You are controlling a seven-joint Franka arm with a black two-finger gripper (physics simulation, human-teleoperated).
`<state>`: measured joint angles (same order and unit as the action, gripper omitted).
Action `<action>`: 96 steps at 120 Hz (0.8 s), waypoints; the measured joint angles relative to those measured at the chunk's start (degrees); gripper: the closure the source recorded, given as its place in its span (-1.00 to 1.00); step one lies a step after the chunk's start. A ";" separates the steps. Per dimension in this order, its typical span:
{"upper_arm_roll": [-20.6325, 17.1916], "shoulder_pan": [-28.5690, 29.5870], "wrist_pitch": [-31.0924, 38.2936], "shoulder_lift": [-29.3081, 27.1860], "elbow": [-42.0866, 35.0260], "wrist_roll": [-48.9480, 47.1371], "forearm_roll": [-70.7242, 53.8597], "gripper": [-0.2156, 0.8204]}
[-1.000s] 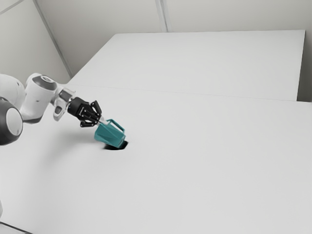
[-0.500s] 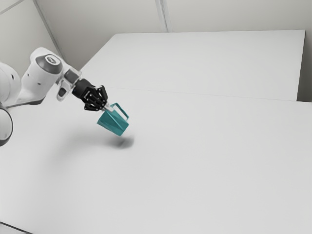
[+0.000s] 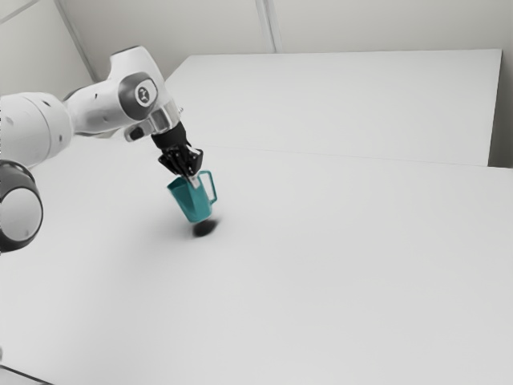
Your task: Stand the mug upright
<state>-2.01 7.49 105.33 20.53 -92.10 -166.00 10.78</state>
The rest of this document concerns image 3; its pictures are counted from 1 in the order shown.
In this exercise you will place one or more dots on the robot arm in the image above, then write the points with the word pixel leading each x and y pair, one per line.
pixel 92 108

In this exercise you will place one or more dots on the teal faceted mug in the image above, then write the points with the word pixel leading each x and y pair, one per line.
pixel 193 200

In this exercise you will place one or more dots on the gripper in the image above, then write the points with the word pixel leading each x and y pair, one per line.
pixel 176 150

